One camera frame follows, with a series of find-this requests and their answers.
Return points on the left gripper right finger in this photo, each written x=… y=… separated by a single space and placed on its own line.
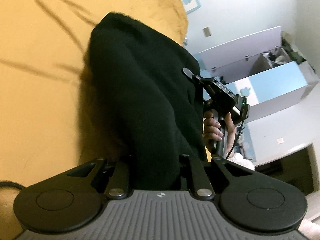
x=197 y=180

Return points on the person's right hand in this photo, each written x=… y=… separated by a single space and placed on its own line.
x=212 y=131

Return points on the black garment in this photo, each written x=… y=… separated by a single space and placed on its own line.
x=151 y=111

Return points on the mustard yellow bed cover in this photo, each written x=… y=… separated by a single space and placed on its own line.
x=50 y=121

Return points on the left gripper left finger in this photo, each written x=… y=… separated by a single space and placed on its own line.
x=118 y=185

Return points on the white blue toy chest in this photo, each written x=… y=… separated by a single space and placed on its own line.
x=258 y=67

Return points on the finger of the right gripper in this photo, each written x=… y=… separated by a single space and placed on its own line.
x=190 y=74

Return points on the beige wall switch plate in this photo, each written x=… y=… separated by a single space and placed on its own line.
x=206 y=32

